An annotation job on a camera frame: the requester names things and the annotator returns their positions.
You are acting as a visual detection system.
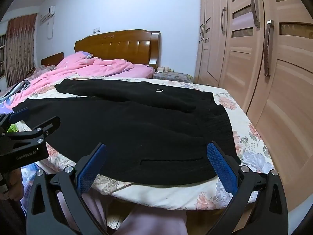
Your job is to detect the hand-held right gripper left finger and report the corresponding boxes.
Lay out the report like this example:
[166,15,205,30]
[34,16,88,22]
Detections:
[25,142,108,235]

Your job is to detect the brown patterned curtain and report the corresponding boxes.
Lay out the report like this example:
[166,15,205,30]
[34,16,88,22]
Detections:
[5,13,37,89]

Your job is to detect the grey floral cloth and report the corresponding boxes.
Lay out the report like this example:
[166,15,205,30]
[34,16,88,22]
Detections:
[153,71,194,84]

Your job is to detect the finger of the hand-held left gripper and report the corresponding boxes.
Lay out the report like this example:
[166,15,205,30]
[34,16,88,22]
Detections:
[5,116,61,150]
[0,112,23,134]

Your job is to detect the floral bed sheet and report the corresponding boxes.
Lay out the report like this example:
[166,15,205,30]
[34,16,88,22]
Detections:
[0,77,275,212]

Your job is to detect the metal wardrobe handle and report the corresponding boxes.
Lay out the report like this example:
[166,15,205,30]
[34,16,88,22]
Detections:
[220,7,227,35]
[264,20,274,77]
[250,0,260,27]

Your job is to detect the purple cloth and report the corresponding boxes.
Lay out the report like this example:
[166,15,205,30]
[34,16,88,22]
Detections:
[0,95,15,115]

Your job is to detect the pink garment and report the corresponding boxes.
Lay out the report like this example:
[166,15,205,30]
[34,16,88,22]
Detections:
[24,51,156,91]

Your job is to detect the person's left hand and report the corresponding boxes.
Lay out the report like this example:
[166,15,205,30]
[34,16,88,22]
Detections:
[5,168,22,201]

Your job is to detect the white air conditioner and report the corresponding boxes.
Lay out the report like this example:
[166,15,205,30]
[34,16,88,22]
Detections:
[39,5,55,23]

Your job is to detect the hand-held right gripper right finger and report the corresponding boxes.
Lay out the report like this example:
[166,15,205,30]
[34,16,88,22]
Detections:
[207,141,289,235]

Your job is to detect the wooden headboard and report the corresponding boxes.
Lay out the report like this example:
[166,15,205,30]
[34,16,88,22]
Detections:
[74,29,161,71]

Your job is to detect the window grille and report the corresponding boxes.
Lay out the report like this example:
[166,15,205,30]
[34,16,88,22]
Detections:
[0,33,7,79]

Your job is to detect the grey and white garment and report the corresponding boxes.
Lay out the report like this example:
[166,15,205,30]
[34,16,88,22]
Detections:
[0,81,31,102]

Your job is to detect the dark patterned pillow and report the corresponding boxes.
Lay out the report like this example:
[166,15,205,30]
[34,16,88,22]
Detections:
[26,65,56,79]

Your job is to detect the cardboard box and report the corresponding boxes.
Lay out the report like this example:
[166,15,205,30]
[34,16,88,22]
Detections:
[194,0,313,223]

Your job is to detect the black pants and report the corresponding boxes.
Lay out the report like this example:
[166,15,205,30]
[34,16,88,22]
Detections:
[12,78,242,186]

